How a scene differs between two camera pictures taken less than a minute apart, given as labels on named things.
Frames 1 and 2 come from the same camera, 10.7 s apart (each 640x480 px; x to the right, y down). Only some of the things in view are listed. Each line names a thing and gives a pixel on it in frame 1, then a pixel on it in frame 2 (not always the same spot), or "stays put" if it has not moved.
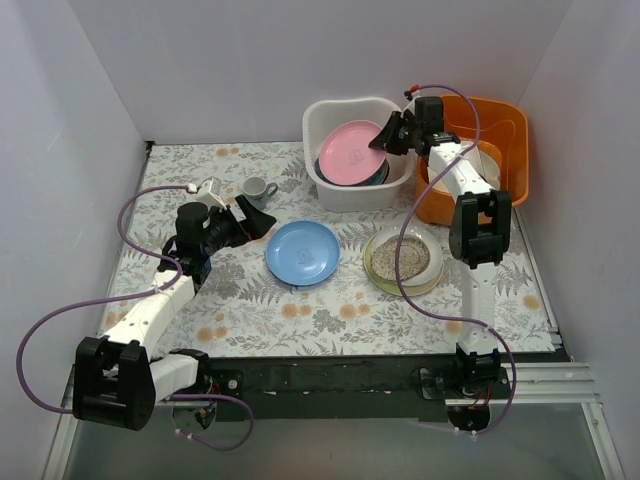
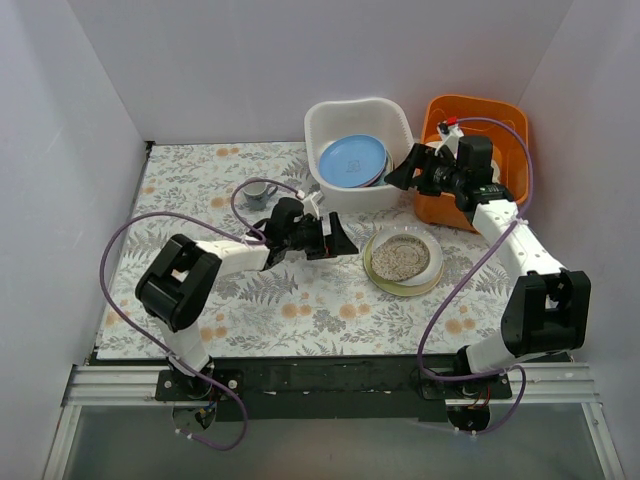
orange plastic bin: [498, 122] stays put
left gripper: [240, 226] to [325, 240]
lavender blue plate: [303, 252] to [352, 160]
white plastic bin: [386, 195] stays put
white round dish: [490, 169] stays put
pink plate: [346, 157] to [381, 174]
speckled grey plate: [413, 257] stays put
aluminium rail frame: [535, 383] stays put
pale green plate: [391, 287] stays put
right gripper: [401, 135] to [425, 170]
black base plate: [312, 386] stays put
